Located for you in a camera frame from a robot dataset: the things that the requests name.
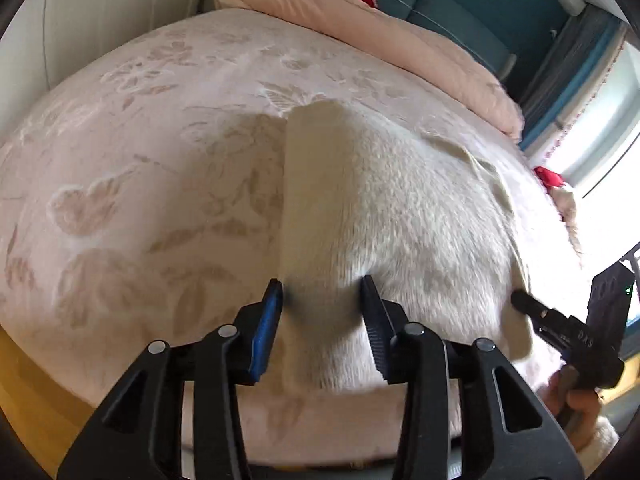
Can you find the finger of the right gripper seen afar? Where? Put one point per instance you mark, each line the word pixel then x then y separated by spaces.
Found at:
pixel 528 305

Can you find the cream knit sweater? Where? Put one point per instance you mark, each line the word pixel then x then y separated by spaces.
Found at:
pixel 428 221

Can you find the white wardrobe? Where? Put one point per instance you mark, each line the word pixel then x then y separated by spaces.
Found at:
pixel 48 40

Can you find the red small cloth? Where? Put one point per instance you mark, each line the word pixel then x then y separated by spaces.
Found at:
pixel 549 179

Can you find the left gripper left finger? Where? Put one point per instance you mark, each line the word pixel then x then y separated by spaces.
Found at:
pixel 136 432

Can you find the person's right hand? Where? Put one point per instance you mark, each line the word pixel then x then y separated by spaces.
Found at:
pixel 585 403

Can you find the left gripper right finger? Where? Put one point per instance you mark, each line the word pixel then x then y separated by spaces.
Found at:
pixel 506 431

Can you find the pink floral bed blanket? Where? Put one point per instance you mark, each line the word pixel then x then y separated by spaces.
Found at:
pixel 143 199

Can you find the grey blue curtain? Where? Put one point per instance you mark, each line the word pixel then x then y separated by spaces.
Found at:
pixel 574 55

